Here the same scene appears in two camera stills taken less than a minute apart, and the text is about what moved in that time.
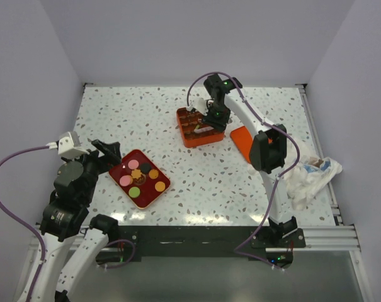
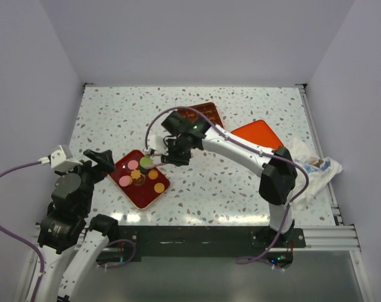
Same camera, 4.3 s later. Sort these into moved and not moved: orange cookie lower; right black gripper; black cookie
Moved: right black gripper
Not moved: black cookie; orange cookie lower
